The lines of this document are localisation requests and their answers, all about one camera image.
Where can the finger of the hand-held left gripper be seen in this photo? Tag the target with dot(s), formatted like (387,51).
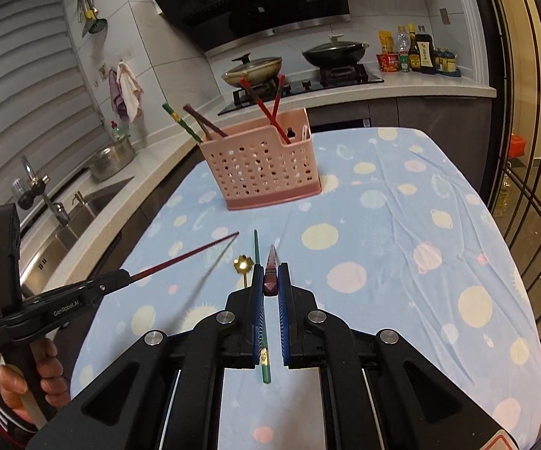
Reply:
(108,283)

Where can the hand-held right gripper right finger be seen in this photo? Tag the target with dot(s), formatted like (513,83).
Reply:
(283,328)

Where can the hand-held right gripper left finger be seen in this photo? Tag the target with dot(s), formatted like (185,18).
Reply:
(256,309)

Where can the maroon chopstick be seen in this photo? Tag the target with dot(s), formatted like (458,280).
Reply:
(272,276)
(181,258)

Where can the gold flower spoon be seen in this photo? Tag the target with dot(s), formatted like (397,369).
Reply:
(242,265)

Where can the green chopstick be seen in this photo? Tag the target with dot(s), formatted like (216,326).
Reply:
(181,122)
(257,262)

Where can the pink perforated utensil holder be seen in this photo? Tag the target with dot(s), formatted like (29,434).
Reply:
(261,173)

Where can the group of coloured chopsticks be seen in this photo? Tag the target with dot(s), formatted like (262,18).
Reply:
(265,110)

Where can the red chopstick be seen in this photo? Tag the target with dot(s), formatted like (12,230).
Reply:
(277,98)

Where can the person's left hand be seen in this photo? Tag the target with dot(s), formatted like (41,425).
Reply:
(52,370)

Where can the steel kitchen sink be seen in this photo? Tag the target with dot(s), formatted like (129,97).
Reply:
(87,211)

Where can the chrome kitchen faucet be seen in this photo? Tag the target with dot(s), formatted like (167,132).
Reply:
(47,197)

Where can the steel pot by sink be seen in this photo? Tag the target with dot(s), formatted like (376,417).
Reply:
(111,159)

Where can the blue planet print tablecloth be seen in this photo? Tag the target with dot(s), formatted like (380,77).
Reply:
(392,243)

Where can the green dish soap bottle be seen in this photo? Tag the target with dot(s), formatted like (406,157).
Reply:
(119,132)

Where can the grey window blinds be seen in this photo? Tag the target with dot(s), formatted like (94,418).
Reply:
(31,103)

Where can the pink hanging towel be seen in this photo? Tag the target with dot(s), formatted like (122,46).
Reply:
(116,98)

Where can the white hanging towel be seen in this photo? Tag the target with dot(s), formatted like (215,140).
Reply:
(129,89)

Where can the black gas stove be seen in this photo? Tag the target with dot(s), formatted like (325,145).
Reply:
(308,86)

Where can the beige wok with lid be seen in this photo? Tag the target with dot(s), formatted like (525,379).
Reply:
(251,70)

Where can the green hanging strainer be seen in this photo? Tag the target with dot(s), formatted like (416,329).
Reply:
(97,26)

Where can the black wok with lid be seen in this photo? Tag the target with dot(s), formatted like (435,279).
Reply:
(333,54)

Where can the red noodle cup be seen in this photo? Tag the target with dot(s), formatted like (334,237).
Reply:
(387,62)

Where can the small green label jar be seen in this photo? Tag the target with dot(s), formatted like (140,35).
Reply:
(404,63)

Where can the red bag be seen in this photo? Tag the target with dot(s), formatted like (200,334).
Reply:
(516,146)

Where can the yellow seasoning packet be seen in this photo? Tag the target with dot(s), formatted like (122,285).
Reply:
(385,42)

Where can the yellow cap sauce bottle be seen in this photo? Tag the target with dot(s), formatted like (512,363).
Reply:
(414,49)

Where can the large dark sauce bottle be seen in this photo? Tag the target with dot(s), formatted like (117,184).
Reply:
(425,54)

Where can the clear plastic bottle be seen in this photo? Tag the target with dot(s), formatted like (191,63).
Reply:
(402,40)

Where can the tray of small bottles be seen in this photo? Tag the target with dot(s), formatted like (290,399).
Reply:
(446,65)

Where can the black range hood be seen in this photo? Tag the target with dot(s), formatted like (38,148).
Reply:
(261,0)

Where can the glass sliding door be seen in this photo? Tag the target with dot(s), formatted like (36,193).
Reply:
(532,126)

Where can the grey wall switch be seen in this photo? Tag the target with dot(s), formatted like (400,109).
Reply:
(444,15)

